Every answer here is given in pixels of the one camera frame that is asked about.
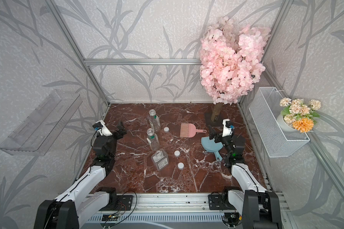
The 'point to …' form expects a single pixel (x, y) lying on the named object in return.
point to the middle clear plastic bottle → (153, 139)
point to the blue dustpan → (211, 145)
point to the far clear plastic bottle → (154, 120)
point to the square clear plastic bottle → (160, 159)
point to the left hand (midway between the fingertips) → (115, 122)
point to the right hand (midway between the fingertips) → (216, 124)
